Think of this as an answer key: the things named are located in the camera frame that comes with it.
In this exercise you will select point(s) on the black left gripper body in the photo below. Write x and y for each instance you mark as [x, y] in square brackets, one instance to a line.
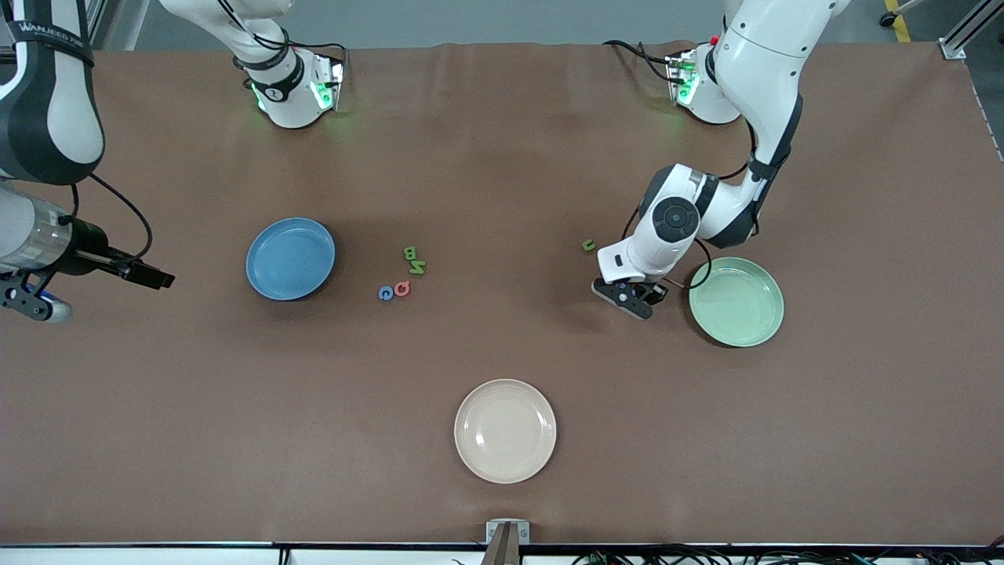
[652, 292]

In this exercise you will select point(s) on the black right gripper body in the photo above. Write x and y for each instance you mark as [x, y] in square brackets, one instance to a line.
[85, 248]

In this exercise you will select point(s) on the blue foam letter G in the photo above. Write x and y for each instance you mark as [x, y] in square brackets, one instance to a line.
[380, 293]

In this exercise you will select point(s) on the green foam letter N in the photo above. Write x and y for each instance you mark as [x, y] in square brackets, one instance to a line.
[418, 267]

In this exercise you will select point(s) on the red foam letter Q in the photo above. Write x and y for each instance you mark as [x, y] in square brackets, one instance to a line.
[397, 289]

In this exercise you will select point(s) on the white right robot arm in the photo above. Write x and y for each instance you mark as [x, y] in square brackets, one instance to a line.
[47, 118]

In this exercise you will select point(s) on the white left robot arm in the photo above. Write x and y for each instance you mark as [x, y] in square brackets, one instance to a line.
[761, 63]

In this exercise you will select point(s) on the green plate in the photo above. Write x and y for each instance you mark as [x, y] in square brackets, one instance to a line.
[737, 306]

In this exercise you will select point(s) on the blue plate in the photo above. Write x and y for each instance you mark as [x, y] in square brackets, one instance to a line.
[282, 267]

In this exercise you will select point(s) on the beige plate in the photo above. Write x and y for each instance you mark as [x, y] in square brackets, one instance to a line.
[505, 431]

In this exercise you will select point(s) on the brown table mat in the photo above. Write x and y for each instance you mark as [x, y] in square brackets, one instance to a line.
[502, 329]

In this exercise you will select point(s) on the black caster wheel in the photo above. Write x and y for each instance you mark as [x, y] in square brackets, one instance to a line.
[888, 20]

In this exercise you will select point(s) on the aluminium frame profile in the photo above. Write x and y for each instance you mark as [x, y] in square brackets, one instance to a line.
[96, 20]
[961, 39]

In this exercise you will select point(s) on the white table edge rail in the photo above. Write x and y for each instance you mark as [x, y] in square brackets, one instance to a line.
[157, 557]

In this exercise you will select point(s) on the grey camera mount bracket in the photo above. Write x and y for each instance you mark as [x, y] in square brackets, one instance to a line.
[507, 534]

